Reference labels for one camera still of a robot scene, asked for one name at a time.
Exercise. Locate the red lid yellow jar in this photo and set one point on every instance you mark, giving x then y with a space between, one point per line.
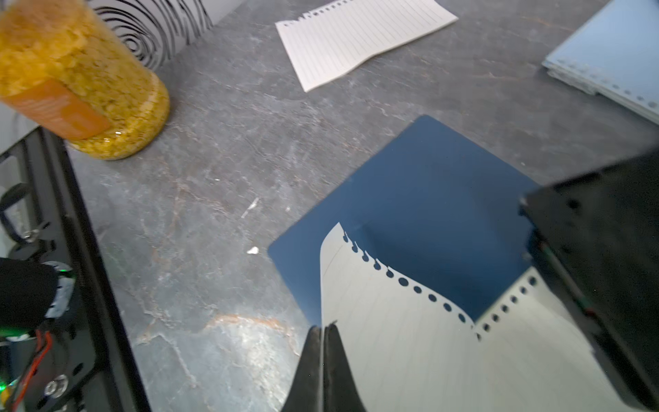
63 68

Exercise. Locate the dark blue notebook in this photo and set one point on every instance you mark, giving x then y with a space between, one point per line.
443 211

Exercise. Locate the light blue notebook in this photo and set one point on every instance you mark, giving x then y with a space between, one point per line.
614 54

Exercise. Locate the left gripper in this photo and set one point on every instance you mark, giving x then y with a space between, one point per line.
594 241

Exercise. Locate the torn lined paper page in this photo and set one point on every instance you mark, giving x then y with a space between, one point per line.
332 40

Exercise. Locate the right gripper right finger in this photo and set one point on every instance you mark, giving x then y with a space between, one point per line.
339 388

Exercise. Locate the torn white lined page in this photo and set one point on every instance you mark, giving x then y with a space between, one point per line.
408 347

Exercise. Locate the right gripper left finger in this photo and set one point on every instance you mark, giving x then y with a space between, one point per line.
305 394

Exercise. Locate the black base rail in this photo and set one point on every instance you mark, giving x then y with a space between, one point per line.
63 343

